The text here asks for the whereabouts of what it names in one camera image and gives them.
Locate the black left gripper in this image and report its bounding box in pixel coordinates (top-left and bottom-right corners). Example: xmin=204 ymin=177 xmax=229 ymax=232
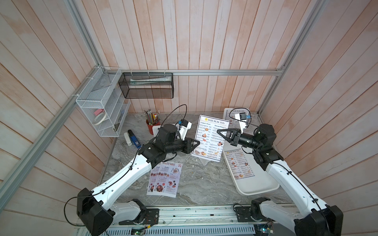
xmin=165 ymin=136 xmax=200 ymax=154

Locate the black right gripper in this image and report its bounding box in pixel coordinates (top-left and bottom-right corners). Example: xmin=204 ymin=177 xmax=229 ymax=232
xmin=218 ymin=130 xmax=262 ymax=153

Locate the white menu holder front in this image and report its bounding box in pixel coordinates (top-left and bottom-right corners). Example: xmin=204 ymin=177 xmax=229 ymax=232
xmin=223 ymin=108 xmax=251 ymax=128

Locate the white menu holder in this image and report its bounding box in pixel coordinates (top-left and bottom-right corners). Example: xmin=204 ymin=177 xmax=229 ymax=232
xmin=223 ymin=108 xmax=251 ymax=128
xmin=152 ymin=125 xmax=161 ymax=137
xmin=198 ymin=157 xmax=214 ymax=166

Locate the red special menu sheet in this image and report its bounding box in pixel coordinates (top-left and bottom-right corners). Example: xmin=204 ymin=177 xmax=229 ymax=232
xmin=147 ymin=164 xmax=160 ymax=195
xmin=152 ymin=162 xmax=183 ymax=198

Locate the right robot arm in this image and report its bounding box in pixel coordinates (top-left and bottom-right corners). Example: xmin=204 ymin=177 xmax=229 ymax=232
xmin=217 ymin=124 xmax=344 ymax=236

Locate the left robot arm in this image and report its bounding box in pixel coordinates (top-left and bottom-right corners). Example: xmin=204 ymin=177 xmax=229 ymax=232
xmin=76 ymin=120 xmax=200 ymax=236

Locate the white menu holder back right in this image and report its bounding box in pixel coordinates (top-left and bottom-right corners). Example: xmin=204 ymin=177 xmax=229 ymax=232
xmin=198 ymin=157 xmax=214 ymax=166

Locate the dim sum menu in tray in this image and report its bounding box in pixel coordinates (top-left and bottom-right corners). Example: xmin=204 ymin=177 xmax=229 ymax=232
xmin=224 ymin=148 xmax=255 ymax=180

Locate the white menu holder back left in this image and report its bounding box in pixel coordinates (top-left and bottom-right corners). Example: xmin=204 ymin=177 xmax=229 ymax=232
xmin=152 ymin=125 xmax=161 ymax=137

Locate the white plastic tray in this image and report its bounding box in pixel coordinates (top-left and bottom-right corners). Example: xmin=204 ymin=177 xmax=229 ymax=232
xmin=222 ymin=143 xmax=280 ymax=196

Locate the red pencil cup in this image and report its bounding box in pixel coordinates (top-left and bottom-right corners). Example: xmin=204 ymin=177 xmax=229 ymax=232
xmin=146 ymin=120 xmax=161 ymax=135

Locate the coloured pencils bundle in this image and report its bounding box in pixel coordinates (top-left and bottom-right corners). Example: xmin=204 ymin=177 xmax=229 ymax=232
xmin=144 ymin=109 xmax=160 ymax=125

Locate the blue stapler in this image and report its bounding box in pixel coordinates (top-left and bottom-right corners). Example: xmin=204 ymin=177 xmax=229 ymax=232
xmin=128 ymin=129 xmax=142 ymax=148

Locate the white eraser block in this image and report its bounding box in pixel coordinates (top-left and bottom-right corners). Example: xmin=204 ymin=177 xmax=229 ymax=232
xmin=124 ymin=132 xmax=133 ymax=146

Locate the black mesh basket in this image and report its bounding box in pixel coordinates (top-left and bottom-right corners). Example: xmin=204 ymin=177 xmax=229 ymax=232
xmin=118 ymin=72 xmax=174 ymax=99

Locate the white tape roll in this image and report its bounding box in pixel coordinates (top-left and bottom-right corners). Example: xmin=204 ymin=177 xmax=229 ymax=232
xmin=93 ymin=111 xmax=107 ymax=126

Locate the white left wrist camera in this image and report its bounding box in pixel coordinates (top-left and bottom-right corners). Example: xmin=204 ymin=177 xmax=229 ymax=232
xmin=175 ymin=119 xmax=192 ymax=140

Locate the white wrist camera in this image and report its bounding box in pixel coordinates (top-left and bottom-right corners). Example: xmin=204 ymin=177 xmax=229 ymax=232
xmin=235 ymin=112 xmax=252 ymax=133
xmin=175 ymin=119 xmax=192 ymax=140

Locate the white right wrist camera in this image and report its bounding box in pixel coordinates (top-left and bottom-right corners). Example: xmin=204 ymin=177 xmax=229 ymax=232
xmin=235 ymin=112 xmax=252 ymax=133

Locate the white wire shelf rack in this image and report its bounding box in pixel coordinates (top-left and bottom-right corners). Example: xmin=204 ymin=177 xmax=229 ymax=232
xmin=76 ymin=66 xmax=131 ymax=138

